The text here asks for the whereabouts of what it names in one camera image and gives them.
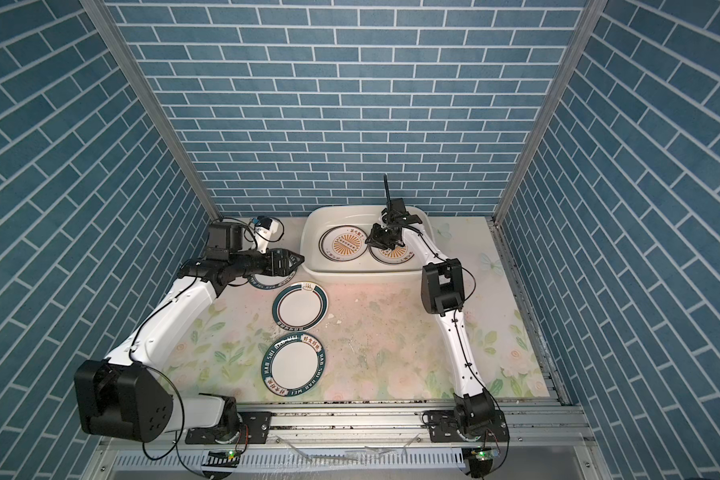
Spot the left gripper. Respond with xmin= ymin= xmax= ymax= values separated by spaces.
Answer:
xmin=228 ymin=246 xmax=303 ymax=279

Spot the orange sunburst plate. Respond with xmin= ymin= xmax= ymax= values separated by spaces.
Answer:
xmin=369 ymin=245 xmax=415 ymax=265
xmin=318 ymin=225 xmax=368 ymax=262

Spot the small green rim plate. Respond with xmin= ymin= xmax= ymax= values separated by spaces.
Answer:
xmin=247 ymin=272 xmax=296 ymax=290

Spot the green red rim plate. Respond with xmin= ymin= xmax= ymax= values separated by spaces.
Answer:
xmin=271 ymin=281 xmax=329 ymax=332

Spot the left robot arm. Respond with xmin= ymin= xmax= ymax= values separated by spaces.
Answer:
xmin=74 ymin=248 xmax=305 ymax=444

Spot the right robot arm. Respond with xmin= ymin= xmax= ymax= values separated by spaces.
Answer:
xmin=366 ymin=199 xmax=510 ymax=443

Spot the white plastic bin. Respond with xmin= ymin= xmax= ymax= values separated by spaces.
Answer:
xmin=300 ymin=205 xmax=422 ymax=284

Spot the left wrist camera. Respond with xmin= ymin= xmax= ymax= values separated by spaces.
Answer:
xmin=250 ymin=216 xmax=279 ymax=253

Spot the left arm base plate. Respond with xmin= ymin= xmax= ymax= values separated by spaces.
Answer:
xmin=185 ymin=411 xmax=272 ymax=446

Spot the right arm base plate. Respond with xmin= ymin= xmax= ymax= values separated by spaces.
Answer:
xmin=421 ymin=410 xmax=511 ymax=444

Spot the white slotted cable duct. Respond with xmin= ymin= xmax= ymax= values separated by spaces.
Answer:
xmin=114 ymin=447 xmax=466 ymax=473

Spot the aluminium rail frame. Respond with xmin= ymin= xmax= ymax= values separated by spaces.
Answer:
xmin=82 ymin=401 xmax=611 ymax=479

